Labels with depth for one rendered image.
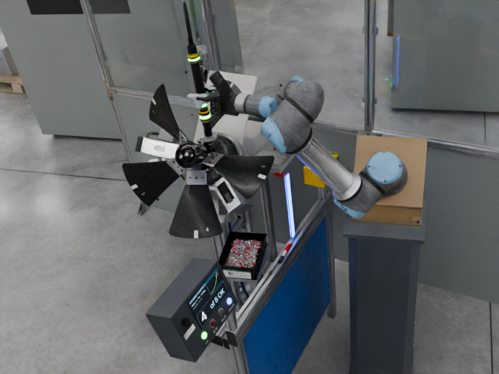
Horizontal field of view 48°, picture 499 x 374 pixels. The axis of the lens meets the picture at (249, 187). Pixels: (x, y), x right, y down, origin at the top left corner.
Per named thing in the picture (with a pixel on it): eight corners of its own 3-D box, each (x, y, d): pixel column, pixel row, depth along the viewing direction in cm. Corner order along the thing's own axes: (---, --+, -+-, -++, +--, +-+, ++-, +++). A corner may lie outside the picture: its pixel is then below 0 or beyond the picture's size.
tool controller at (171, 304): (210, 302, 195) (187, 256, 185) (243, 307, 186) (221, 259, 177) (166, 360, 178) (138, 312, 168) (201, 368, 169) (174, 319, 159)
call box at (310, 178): (318, 167, 261) (317, 148, 255) (338, 171, 257) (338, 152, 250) (304, 186, 251) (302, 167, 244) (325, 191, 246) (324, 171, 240)
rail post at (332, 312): (330, 312, 315) (324, 202, 269) (336, 313, 314) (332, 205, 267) (327, 316, 313) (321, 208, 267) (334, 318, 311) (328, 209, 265)
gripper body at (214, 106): (209, 113, 218) (235, 119, 213) (205, 94, 213) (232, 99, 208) (218, 105, 224) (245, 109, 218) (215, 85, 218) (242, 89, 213)
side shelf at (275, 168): (242, 138, 317) (241, 133, 315) (300, 149, 300) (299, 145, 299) (220, 161, 301) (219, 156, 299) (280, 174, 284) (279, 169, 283)
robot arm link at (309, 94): (315, 69, 170) (290, 70, 218) (289, 96, 171) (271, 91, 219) (341, 96, 172) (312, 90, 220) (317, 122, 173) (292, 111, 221)
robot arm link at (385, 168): (410, 171, 203) (410, 164, 190) (384, 198, 204) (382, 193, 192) (385, 149, 207) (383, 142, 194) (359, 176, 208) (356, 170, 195)
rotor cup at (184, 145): (188, 144, 252) (171, 139, 240) (215, 139, 245) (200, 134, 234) (188, 176, 250) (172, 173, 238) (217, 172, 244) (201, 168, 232)
